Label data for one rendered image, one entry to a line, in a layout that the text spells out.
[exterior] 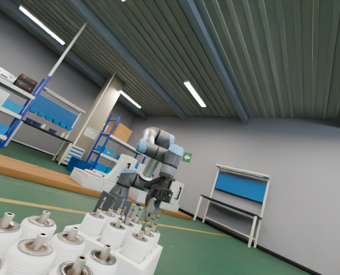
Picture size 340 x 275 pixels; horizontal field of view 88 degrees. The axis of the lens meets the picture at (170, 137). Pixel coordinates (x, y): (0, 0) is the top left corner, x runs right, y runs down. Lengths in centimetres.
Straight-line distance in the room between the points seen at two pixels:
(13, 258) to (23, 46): 904
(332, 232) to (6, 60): 1111
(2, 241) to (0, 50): 878
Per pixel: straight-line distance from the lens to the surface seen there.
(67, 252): 63
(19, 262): 54
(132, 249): 87
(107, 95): 768
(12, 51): 927
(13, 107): 526
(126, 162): 336
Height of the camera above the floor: 48
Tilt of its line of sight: 16 degrees up
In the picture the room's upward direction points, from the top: 22 degrees clockwise
